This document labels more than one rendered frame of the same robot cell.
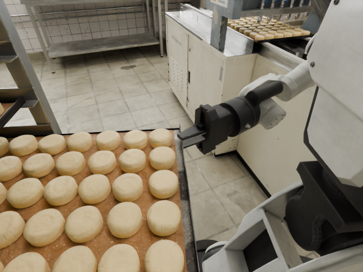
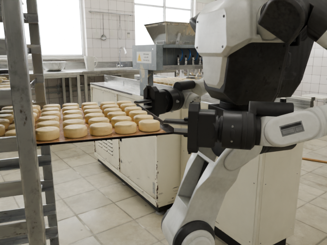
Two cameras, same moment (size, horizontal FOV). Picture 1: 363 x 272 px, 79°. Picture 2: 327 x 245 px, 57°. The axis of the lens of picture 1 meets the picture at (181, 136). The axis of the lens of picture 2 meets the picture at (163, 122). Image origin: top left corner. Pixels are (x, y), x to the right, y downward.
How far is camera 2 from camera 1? 0.65 m
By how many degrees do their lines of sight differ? 29
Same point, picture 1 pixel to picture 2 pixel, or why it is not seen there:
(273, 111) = (192, 95)
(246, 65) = not seen: hidden behind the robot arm
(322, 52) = (198, 41)
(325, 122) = (207, 67)
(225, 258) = (179, 200)
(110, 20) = not seen: hidden behind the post
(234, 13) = (157, 66)
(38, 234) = (73, 117)
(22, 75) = (39, 65)
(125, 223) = (118, 113)
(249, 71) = (177, 113)
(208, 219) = not seen: outside the picture
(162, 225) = (138, 113)
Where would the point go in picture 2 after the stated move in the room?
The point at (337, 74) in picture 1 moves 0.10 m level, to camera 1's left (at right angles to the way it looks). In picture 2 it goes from (204, 44) to (172, 44)
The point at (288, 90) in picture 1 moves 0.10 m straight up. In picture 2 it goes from (199, 87) to (200, 62)
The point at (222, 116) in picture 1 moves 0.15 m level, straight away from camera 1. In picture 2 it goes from (160, 91) to (160, 86)
